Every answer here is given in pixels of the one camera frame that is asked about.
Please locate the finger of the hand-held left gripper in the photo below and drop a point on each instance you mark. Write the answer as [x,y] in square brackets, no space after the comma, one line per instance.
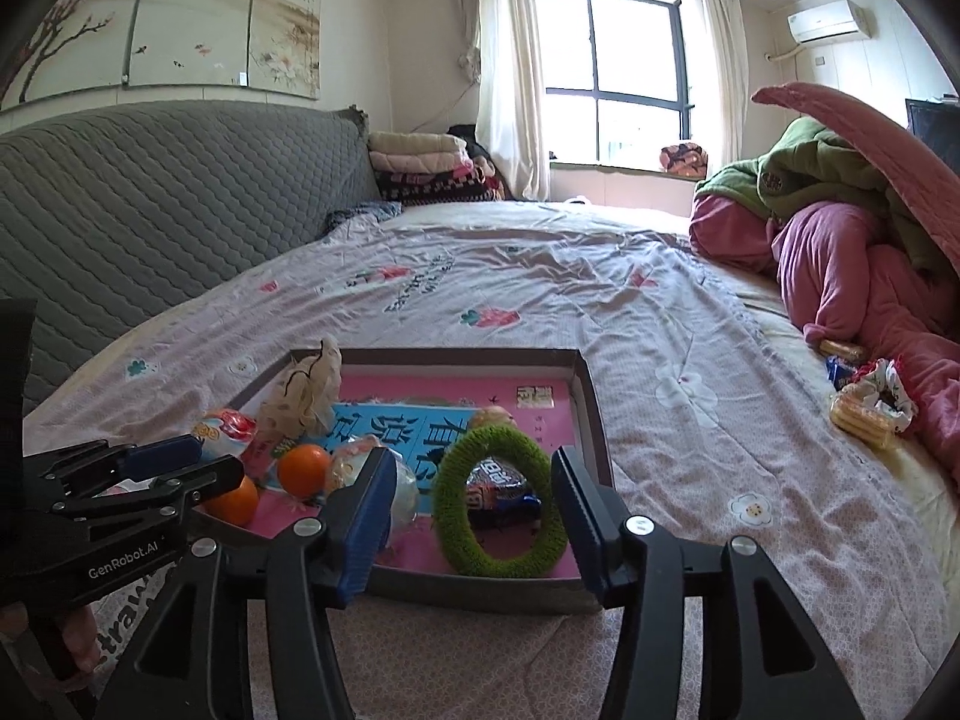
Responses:
[161,454]
[210,476]

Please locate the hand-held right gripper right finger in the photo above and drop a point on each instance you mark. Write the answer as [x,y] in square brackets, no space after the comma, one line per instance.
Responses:
[577,517]

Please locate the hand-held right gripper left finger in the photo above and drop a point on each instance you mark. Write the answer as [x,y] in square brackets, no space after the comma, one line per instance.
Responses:
[367,517]

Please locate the orange tangerine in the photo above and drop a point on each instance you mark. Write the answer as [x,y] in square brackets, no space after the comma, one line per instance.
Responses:
[304,471]
[236,502]

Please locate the red snack ball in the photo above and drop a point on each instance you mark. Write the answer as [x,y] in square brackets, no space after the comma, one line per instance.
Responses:
[225,431]

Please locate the egg-shaped toy packet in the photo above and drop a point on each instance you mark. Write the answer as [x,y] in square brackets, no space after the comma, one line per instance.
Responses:
[349,465]

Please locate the blue cookie packet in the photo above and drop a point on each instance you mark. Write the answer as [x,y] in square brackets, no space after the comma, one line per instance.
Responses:
[495,495]

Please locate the cream dotted sheer cloth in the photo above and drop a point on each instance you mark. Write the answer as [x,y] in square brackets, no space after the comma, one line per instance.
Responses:
[300,405]

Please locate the grey shallow cardboard box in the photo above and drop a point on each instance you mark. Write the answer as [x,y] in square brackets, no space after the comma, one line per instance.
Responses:
[487,594]

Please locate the person's left hand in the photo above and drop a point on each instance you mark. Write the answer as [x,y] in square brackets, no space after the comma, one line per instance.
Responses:
[81,641]

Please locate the pink and blue book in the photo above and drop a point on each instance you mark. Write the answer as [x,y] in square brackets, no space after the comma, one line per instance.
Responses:
[420,394]

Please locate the grey quilted headboard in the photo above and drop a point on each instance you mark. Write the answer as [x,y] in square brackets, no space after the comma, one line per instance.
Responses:
[150,202]

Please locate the small blue snack packet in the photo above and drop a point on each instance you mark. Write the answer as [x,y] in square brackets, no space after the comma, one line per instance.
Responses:
[838,373]

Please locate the yellow wafer packet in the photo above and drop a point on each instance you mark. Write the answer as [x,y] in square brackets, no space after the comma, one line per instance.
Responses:
[862,420]

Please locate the tan biscuit packet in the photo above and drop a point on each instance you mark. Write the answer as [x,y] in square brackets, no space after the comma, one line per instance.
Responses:
[840,351]

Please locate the dark patterned folded blanket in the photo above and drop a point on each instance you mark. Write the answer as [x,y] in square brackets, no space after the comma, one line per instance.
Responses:
[435,187]

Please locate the small snack packets by blankets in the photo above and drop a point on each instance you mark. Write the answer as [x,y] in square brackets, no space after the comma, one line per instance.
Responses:
[892,390]

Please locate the pink folded blanket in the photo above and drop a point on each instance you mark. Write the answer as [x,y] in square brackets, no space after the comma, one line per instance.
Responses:
[420,163]

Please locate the magenta fleece blanket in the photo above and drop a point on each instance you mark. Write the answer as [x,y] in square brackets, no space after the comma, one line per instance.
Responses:
[840,262]

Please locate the orange patterned folded blanket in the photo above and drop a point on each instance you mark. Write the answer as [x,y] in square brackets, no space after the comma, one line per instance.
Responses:
[684,160]

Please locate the cream folded blanket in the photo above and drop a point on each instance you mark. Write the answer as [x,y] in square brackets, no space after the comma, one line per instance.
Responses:
[416,144]

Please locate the dark clothing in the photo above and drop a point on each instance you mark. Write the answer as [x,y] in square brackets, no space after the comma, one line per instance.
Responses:
[469,139]

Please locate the green quilt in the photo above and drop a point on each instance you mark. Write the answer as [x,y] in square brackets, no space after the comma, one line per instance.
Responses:
[810,165]

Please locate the cream curtain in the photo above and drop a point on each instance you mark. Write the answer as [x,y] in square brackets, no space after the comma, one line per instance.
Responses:
[510,75]
[720,82]

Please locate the dark framed window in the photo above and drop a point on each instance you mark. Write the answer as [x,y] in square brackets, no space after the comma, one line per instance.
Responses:
[637,45]

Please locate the salmon quilted blanket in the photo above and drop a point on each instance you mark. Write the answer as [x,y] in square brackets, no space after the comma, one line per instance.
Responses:
[862,120]

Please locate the white air conditioner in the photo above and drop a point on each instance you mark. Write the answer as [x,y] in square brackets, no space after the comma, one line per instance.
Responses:
[829,21]

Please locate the floral wall painting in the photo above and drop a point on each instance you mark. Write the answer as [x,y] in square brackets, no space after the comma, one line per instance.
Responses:
[187,0]

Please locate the white wall pipe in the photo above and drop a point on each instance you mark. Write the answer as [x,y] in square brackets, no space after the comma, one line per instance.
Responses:
[784,55]

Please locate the black wall television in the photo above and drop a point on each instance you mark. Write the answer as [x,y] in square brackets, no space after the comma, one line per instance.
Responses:
[934,127]

